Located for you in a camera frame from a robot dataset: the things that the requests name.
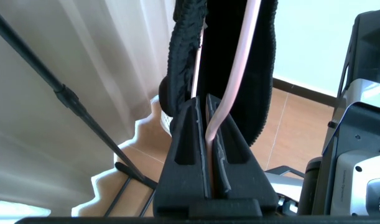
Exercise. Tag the beige curtain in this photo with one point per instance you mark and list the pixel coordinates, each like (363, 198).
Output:
(84, 62)

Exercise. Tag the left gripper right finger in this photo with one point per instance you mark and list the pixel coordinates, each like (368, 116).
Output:
(242, 177)

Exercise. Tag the black garment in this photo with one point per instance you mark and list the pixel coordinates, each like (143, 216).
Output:
(258, 77)

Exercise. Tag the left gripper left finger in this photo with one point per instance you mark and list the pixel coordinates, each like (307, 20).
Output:
(183, 177)

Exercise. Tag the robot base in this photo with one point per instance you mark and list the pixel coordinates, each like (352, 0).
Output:
(357, 140)

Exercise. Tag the pink clothes hanger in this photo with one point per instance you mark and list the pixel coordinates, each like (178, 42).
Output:
(239, 62)

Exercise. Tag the black clothes rack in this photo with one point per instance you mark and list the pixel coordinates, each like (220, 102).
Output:
(68, 96)

